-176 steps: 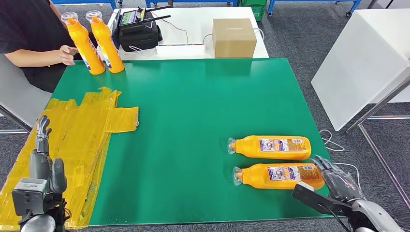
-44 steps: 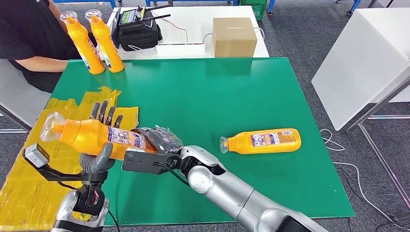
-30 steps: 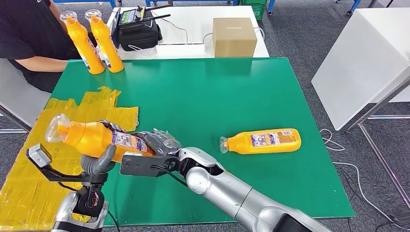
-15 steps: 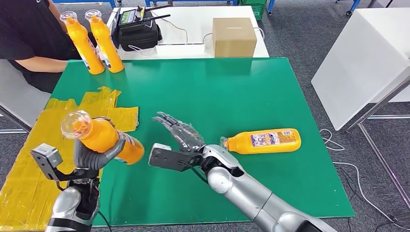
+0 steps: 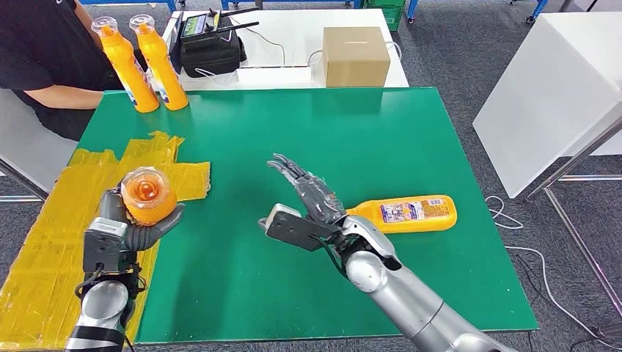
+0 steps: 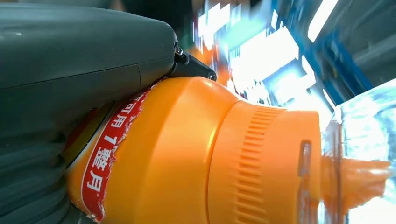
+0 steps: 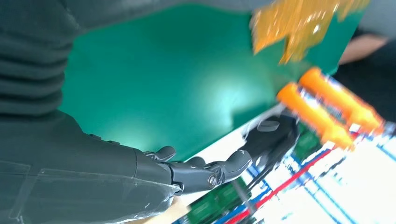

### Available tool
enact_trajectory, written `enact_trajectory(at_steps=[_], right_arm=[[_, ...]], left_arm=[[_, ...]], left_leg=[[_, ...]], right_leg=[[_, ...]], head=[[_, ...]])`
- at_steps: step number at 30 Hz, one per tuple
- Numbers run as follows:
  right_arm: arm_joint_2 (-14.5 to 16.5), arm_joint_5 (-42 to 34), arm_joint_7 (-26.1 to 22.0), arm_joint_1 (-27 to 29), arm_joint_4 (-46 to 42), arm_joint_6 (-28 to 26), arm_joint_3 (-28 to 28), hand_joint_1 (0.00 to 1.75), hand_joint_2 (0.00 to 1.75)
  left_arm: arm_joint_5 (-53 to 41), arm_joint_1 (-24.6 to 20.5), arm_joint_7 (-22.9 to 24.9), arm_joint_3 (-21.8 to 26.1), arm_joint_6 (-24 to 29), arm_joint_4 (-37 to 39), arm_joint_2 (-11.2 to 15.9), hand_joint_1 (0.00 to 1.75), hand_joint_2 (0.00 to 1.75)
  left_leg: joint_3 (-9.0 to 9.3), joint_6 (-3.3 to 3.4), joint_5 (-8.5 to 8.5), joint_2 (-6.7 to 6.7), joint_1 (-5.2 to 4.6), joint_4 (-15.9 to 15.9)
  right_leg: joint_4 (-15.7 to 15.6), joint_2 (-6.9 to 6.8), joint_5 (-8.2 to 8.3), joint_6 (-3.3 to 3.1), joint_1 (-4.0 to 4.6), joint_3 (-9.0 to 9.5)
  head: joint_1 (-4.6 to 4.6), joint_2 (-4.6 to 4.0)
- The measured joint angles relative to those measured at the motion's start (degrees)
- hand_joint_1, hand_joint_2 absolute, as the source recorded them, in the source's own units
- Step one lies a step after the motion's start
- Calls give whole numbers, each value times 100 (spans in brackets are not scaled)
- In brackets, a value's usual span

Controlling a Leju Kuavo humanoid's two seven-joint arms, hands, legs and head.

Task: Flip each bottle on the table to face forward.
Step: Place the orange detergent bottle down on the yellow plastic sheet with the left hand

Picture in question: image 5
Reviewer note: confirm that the remote controller with antennas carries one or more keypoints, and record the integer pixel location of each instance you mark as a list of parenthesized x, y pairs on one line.
[(195, 25)]

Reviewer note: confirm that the green plastic crate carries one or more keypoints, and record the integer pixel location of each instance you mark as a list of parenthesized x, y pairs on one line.
[(392, 15)]

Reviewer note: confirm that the yellow taped sheet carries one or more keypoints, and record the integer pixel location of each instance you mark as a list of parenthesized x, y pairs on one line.
[(48, 252)]

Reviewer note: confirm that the metal table leg frame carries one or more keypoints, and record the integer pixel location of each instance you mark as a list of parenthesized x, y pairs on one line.
[(573, 161)]

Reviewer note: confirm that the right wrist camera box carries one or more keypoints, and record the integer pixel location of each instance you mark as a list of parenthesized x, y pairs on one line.
[(296, 228)]

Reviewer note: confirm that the orange bottle with clear cap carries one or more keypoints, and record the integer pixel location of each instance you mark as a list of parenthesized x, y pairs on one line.
[(418, 226), (163, 68), (129, 73), (148, 194)]

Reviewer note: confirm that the dark laptop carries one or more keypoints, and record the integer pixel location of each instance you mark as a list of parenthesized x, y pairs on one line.
[(174, 48)]

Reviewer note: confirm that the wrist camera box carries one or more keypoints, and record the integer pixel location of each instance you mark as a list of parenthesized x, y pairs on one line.
[(296, 228), (104, 245)]

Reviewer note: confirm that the blue metal frame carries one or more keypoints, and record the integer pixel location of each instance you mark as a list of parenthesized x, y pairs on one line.
[(131, 2), (291, 2), (466, 2)]

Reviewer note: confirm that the person's left forearm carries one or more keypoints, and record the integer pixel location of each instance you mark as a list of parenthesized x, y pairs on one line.
[(90, 19)]

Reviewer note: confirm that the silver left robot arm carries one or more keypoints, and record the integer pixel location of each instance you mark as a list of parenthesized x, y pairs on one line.
[(102, 311)]

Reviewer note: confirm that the large white table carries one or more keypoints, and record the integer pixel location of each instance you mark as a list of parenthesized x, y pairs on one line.
[(549, 97)]

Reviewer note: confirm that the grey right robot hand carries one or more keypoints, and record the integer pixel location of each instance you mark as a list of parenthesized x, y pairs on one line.
[(316, 196)]

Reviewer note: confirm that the grey seat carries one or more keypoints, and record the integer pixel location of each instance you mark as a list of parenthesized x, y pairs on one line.
[(29, 160)]

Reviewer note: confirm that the person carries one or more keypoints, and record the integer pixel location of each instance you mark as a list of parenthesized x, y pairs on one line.
[(34, 48)]

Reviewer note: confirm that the person's right forearm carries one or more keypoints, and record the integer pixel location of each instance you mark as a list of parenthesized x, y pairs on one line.
[(68, 97)]

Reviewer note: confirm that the brown cardboard box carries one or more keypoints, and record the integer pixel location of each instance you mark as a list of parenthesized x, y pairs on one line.
[(356, 57)]

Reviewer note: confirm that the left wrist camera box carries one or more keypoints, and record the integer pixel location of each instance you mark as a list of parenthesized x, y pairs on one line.
[(104, 245)]

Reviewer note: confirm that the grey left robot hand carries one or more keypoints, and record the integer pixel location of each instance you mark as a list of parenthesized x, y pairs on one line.
[(146, 235)]

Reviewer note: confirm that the black carry case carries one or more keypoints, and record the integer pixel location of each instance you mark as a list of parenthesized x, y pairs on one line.
[(210, 57)]

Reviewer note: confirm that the flat white box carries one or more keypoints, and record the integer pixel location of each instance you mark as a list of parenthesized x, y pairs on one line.
[(273, 77)]

